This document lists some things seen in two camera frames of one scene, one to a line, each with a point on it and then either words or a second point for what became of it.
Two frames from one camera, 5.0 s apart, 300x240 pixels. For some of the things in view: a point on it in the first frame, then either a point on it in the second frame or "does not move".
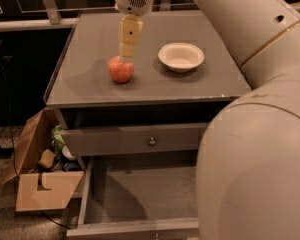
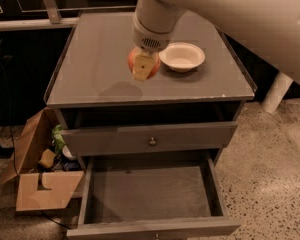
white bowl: [181, 57] does not move
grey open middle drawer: [139, 198] does not move
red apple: [120, 71] → [138, 51]
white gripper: [134, 0] → [148, 39]
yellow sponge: [47, 158] does not move
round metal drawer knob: [152, 141] does not move
